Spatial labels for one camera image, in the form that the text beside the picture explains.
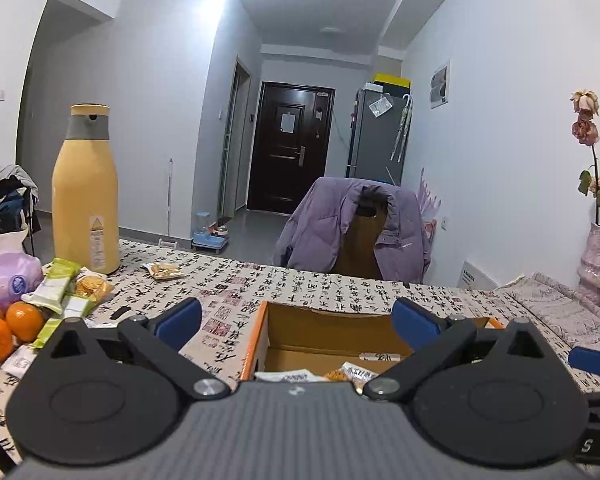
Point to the purple plastic bag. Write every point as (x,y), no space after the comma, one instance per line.
(7,280)

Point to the pink grey patterned cloth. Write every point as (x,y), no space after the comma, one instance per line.
(555,305)

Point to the grey refrigerator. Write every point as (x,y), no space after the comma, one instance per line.
(375,145)

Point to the white flat box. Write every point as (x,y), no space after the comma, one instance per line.
(477,276)

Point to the dried pink rose bouquet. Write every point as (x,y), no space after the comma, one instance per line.
(587,130)

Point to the green white snack packet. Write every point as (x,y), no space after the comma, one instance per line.
(67,312)
(55,285)

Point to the dark entrance door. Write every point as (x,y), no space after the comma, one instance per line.
(290,160)

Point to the yellow thermos bottle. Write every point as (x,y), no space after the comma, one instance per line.
(85,200)

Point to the brown white snack packet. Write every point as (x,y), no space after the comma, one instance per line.
(352,375)

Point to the pile of dark clothes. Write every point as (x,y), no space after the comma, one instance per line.
(5,190)

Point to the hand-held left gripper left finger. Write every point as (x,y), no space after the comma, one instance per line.
(180,320)

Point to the folded white umbrella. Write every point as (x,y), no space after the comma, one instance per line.
(402,127)

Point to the clear plastic bag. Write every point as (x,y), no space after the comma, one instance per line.
(381,106)

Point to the small cracker packet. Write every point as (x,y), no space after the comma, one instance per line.
(92,287)

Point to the pet water dispenser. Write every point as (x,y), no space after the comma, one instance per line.
(209,235)

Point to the wooden chair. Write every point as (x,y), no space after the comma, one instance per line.
(360,250)

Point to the clear nut snack packet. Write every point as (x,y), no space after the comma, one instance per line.
(164,271)

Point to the purple puffer jacket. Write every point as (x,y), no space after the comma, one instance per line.
(310,230)

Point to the pink wall sticker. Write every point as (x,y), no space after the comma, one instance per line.
(427,195)

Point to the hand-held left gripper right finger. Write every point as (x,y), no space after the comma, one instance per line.
(415,320)

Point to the yellow box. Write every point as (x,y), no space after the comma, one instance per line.
(391,81)

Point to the orange cardboard box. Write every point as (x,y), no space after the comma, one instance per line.
(320,330)

